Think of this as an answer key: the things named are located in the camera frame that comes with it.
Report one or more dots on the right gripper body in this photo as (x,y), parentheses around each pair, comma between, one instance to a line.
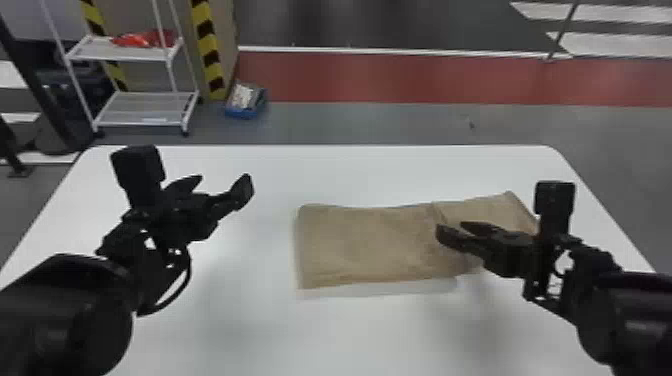
(509,254)

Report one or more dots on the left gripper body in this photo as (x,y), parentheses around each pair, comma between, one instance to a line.
(184,218)

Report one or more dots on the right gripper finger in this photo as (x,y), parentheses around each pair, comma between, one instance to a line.
(459,241)
(483,228)

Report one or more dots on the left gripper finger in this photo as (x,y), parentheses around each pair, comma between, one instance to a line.
(184,185)
(237,195)

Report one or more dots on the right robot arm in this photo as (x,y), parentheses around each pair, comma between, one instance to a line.
(630,315)

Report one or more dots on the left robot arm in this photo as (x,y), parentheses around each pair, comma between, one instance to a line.
(63,315)

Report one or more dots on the white shelf trolley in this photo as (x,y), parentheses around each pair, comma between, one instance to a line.
(142,107)

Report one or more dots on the beige towel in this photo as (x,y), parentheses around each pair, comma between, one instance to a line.
(367,246)

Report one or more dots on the blue box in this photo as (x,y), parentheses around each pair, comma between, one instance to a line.
(246,100)

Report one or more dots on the red snack packet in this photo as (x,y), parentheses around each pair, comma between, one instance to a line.
(137,39)

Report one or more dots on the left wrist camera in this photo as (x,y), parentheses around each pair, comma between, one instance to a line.
(137,173)

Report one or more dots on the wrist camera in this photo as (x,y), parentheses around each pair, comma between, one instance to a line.
(554,204)
(137,173)

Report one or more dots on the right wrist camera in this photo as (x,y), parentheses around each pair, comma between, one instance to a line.
(554,204)

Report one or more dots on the yellow black striped post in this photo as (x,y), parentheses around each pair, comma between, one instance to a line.
(107,47)
(207,47)

